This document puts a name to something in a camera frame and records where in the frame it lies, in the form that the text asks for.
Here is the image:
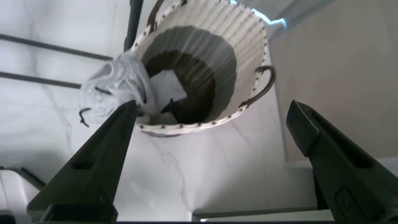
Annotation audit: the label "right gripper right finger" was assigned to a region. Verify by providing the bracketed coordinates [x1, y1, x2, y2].
[285, 99, 398, 223]

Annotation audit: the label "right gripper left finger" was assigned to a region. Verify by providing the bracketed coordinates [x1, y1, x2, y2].
[26, 99, 139, 223]

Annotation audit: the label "pale grey shorts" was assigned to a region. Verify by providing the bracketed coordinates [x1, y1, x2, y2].
[77, 51, 188, 128]

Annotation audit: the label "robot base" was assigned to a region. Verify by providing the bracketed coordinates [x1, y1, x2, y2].
[0, 166, 335, 223]

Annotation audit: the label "black clothes rack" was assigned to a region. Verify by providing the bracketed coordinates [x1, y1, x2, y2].
[0, 0, 146, 91]

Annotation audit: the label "white laundry basket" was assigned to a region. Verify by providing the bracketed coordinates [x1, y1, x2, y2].
[130, 0, 277, 138]

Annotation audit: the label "white curtain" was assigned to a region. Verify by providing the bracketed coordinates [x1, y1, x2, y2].
[231, 0, 338, 40]

